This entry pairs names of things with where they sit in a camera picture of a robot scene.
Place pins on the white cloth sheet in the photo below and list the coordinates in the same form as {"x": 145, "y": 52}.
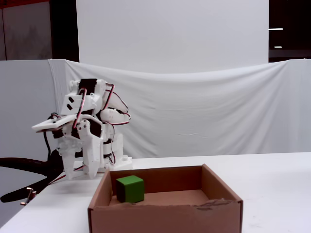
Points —
{"x": 194, "y": 109}

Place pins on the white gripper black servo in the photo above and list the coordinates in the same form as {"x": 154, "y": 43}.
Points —
{"x": 90, "y": 143}

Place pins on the white wrist camera mount plate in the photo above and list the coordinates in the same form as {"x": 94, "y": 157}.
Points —
{"x": 52, "y": 125}

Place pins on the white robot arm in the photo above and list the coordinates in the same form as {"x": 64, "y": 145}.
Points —
{"x": 96, "y": 99}

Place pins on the dark circuit board brass standoffs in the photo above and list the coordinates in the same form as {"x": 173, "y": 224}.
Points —
{"x": 30, "y": 194}

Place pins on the white backdrop board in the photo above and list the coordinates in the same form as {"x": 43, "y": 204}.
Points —
{"x": 170, "y": 34}

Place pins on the brown cardboard box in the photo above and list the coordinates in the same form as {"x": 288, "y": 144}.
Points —
{"x": 145, "y": 218}

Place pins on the green cube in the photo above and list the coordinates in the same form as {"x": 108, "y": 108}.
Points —
{"x": 132, "y": 191}

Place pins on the light grey partition panel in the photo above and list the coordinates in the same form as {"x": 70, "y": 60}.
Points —
{"x": 24, "y": 97}

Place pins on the dark brown door panel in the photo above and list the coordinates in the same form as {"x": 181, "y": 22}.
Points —
{"x": 24, "y": 29}

